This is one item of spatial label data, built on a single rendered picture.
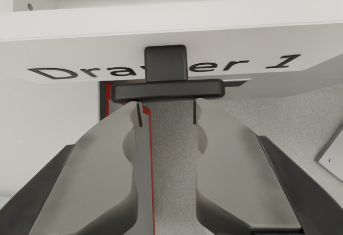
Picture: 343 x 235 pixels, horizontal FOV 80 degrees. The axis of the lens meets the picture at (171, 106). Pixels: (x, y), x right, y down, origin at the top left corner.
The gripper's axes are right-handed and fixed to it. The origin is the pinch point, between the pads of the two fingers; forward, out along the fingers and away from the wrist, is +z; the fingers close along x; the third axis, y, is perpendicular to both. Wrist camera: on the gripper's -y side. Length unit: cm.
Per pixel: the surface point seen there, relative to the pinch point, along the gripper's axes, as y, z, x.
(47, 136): 10.5, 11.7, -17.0
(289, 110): 49, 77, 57
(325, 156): 66, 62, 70
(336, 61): 8.2, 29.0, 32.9
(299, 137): 61, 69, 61
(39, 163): 13.4, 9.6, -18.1
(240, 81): 15.7, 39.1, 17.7
